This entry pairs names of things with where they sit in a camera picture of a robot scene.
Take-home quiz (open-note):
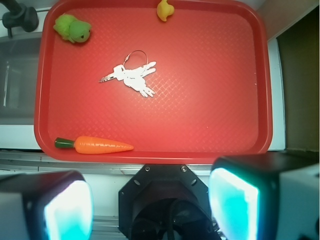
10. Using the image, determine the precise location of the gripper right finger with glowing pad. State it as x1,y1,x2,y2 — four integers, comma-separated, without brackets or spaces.
208,152,320,240

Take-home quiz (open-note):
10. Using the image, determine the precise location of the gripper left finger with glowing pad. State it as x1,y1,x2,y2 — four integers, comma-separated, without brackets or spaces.
0,170,94,240

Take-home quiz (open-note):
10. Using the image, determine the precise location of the orange toy carrot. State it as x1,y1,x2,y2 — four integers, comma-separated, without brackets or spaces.
54,136,134,155

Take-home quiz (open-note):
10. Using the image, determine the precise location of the red plastic tray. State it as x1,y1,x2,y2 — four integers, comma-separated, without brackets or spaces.
34,0,273,164

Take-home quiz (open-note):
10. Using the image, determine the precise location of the silver key bunch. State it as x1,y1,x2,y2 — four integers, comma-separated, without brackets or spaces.
98,49,157,98

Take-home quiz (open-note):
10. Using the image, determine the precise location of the grey metal sink basin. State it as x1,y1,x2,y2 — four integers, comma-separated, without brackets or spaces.
0,32,42,125

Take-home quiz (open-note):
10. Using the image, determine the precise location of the green plush turtle toy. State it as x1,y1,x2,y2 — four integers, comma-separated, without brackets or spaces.
53,14,92,44

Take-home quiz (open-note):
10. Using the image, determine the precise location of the yellow rubber duck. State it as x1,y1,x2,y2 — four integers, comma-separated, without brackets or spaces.
156,0,175,22

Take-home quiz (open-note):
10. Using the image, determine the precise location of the black octagonal mount plate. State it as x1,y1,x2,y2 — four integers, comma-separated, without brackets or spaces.
118,164,221,240

